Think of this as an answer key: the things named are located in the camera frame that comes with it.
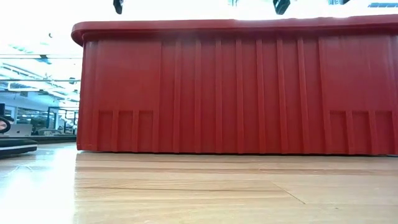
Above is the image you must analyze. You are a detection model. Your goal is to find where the black flip-flop sandal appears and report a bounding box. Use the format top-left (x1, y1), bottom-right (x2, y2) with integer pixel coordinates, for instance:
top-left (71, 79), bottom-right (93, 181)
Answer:
top-left (0, 115), bottom-right (39, 159)

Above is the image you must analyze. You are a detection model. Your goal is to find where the grey laptop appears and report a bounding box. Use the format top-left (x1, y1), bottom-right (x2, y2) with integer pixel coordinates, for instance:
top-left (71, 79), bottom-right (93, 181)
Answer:
top-left (5, 123), bottom-right (34, 137)

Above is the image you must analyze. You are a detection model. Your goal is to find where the red plastic bin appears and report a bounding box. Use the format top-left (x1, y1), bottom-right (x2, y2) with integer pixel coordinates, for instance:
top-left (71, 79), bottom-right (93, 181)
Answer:
top-left (70, 14), bottom-right (398, 156)

